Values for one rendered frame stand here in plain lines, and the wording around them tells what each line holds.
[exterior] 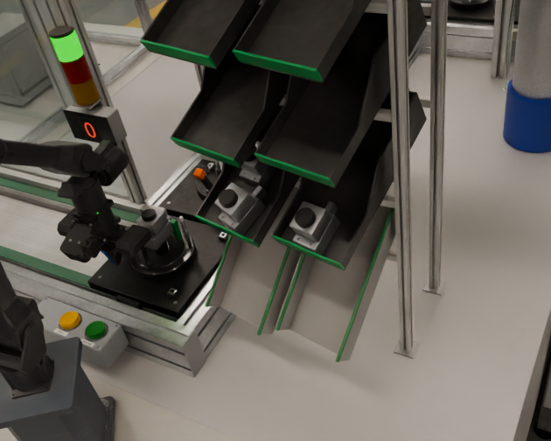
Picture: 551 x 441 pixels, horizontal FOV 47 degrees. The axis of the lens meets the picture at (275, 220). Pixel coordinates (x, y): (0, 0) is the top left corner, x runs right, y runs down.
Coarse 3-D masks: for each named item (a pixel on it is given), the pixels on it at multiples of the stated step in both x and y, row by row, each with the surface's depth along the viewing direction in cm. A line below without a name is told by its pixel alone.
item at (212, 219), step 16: (224, 176) 110; (288, 176) 103; (272, 192) 106; (288, 192) 104; (208, 208) 110; (272, 208) 102; (208, 224) 108; (224, 224) 107; (256, 224) 105; (256, 240) 102
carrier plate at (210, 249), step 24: (216, 240) 139; (120, 264) 137; (192, 264) 134; (216, 264) 133; (96, 288) 135; (120, 288) 132; (144, 288) 131; (168, 288) 130; (192, 288) 129; (168, 312) 126
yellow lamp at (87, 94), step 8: (88, 80) 130; (72, 88) 130; (80, 88) 129; (88, 88) 130; (96, 88) 132; (80, 96) 131; (88, 96) 131; (96, 96) 132; (80, 104) 132; (88, 104) 132
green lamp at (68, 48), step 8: (56, 40) 123; (64, 40) 123; (72, 40) 124; (56, 48) 124; (64, 48) 124; (72, 48) 124; (80, 48) 126; (64, 56) 125; (72, 56) 125; (80, 56) 126
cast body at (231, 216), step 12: (228, 192) 101; (240, 192) 101; (264, 192) 106; (216, 204) 102; (228, 204) 100; (240, 204) 100; (252, 204) 102; (228, 216) 104; (240, 216) 102; (252, 216) 104; (240, 228) 103
